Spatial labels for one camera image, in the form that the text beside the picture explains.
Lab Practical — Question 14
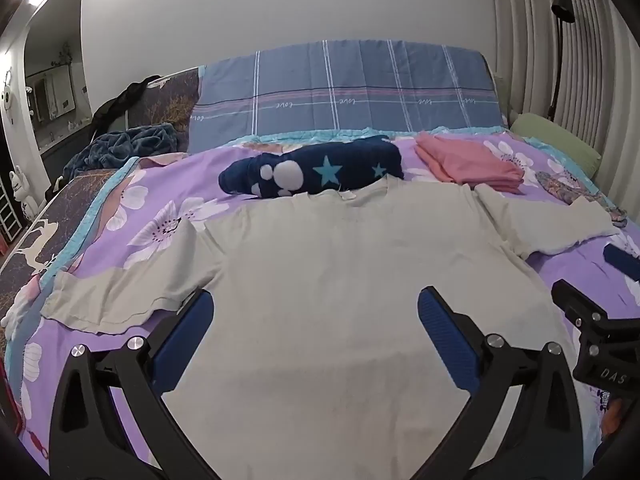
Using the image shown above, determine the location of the black floor lamp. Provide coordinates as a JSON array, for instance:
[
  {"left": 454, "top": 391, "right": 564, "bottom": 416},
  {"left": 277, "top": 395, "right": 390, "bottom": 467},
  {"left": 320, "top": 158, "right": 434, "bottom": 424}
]
[{"left": 547, "top": 0, "right": 576, "bottom": 122}]

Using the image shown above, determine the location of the green pillow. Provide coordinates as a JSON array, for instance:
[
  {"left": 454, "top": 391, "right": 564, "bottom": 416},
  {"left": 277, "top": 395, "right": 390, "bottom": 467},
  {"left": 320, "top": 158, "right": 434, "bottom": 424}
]
[{"left": 510, "top": 112, "right": 603, "bottom": 179}]

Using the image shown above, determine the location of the multicolour patterned cloth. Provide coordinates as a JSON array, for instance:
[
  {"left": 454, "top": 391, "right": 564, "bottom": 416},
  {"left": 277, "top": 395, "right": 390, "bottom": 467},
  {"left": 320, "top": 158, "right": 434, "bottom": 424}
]
[{"left": 535, "top": 170, "right": 629, "bottom": 227}]

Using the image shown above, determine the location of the blue plaid pillow cover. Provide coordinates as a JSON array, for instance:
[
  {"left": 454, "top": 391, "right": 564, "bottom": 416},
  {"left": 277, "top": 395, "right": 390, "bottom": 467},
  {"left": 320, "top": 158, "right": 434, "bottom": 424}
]
[{"left": 189, "top": 40, "right": 506, "bottom": 142}]

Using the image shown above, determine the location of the arched wall mirror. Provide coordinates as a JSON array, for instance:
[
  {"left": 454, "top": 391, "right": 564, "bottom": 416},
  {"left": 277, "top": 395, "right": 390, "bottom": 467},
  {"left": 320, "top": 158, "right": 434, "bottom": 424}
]
[{"left": 0, "top": 0, "right": 97, "bottom": 163}]

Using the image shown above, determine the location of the black garment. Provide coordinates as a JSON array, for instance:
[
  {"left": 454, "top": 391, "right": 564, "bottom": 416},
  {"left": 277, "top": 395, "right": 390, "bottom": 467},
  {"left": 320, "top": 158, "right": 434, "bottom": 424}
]
[{"left": 90, "top": 76, "right": 162, "bottom": 137}]

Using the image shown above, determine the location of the purple floral bed sheet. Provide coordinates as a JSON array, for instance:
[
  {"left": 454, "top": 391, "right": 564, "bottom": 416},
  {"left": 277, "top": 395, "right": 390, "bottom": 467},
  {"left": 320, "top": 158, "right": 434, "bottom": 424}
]
[{"left": 0, "top": 129, "right": 640, "bottom": 480}]

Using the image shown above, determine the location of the white cat figurine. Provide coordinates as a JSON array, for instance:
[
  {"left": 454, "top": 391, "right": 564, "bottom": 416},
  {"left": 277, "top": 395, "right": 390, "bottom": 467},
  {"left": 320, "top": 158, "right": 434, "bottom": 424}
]
[{"left": 7, "top": 165, "right": 42, "bottom": 222}]

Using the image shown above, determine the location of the navy star print blanket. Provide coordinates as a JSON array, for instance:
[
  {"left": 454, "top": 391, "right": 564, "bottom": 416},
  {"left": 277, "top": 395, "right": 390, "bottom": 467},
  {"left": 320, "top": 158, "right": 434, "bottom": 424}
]
[{"left": 218, "top": 136, "right": 405, "bottom": 197}]

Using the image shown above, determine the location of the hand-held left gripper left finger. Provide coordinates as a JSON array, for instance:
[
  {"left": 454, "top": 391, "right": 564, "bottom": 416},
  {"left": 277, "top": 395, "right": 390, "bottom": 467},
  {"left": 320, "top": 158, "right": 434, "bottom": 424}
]
[{"left": 48, "top": 287, "right": 216, "bottom": 480}]

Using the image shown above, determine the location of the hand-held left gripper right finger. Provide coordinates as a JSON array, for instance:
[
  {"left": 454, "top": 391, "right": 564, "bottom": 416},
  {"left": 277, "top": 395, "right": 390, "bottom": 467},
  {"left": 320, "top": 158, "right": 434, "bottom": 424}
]
[{"left": 416, "top": 286, "right": 586, "bottom": 480}]

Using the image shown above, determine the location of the beige t-shirt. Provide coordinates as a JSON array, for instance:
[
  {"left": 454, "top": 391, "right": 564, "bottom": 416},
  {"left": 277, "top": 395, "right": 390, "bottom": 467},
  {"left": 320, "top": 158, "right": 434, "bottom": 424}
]
[{"left": 41, "top": 175, "right": 622, "bottom": 480}]

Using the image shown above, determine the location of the dark teal fleece blanket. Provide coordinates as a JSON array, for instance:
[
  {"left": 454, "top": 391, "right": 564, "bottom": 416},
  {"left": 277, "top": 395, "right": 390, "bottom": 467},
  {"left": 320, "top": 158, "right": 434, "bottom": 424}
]
[{"left": 64, "top": 124, "right": 182, "bottom": 174}]

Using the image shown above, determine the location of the dark deer print quilt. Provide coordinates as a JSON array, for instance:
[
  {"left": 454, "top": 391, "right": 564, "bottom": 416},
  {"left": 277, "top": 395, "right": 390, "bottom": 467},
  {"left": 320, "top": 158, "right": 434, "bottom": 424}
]
[{"left": 0, "top": 167, "right": 132, "bottom": 331}]

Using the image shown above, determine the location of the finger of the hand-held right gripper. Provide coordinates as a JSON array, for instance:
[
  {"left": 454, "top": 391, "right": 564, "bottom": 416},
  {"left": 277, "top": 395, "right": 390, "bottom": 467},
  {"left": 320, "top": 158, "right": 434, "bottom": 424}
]
[{"left": 551, "top": 279, "right": 618, "bottom": 333}]

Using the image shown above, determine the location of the pink folded cloth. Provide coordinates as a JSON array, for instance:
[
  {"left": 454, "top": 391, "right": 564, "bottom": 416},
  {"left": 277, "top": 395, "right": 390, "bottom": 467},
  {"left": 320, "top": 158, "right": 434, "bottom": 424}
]
[{"left": 415, "top": 131, "right": 525, "bottom": 192}]

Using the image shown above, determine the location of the navy cloth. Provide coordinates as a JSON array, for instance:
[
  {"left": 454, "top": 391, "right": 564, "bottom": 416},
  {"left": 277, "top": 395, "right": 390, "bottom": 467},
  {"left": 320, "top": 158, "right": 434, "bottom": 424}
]
[{"left": 602, "top": 243, "right": 640, "bottom": 307}]

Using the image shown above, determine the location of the brown branch print pillow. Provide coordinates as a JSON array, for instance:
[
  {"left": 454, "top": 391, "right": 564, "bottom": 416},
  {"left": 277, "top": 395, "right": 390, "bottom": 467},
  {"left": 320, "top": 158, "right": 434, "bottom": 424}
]
[{"left": 127, "top": 66, "right": 203, "bottom": 154}]

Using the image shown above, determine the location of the beige pleated curtain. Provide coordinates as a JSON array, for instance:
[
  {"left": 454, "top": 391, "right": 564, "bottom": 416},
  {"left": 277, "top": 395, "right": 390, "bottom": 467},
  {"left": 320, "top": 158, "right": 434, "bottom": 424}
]
[{"left": 487, "top": 0, "right": 640, "bottom": 183}]

